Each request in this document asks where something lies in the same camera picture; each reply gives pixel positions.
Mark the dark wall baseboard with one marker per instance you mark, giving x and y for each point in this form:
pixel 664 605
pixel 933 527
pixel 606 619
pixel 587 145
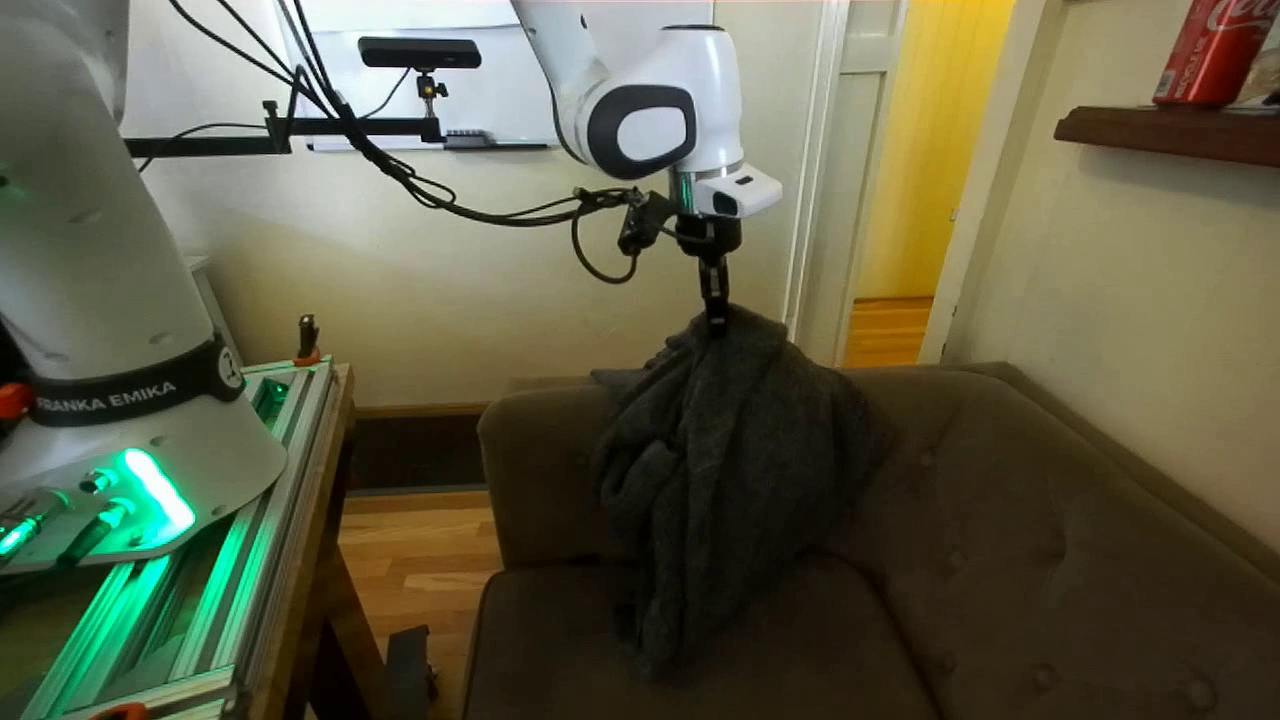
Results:
pixel 418 444

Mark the brown upholstered chair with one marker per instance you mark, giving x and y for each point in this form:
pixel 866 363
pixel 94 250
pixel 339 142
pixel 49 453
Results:
pixel 1013 561

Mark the black camera mounting bar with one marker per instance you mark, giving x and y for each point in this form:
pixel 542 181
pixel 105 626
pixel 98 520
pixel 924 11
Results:
pixel 266 135

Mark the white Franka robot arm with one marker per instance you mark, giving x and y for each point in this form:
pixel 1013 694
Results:
pixel 94 264

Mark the aluminium frame robot table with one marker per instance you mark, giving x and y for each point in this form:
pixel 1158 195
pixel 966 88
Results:
pixel 241 587

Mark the white wall whiteboard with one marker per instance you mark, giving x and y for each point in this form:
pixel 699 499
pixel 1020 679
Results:
pixel 501 102

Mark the dark wooden wall shelf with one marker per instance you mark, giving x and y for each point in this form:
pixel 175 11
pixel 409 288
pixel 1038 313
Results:
pixel 1173 135

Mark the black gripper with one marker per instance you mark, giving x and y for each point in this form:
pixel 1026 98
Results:
pixel 704 234

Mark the black stereo camera bar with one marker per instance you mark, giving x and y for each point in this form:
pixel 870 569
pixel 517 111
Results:
pixel 418 55

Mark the red button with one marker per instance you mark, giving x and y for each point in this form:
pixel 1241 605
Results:
pixel 10 407

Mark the dark grey knitted blanket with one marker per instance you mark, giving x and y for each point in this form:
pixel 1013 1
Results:
pixel 722 453

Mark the red can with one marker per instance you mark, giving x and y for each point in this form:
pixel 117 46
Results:
pixel 1215 55

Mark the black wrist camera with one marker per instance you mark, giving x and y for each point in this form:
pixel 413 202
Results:
pixel 644 223

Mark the black table foot bracket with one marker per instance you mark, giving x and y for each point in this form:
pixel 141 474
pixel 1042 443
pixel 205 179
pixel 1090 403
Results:
pixel 409 673

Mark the white door frame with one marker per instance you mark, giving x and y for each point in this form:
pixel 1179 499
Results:
pixel 827 173

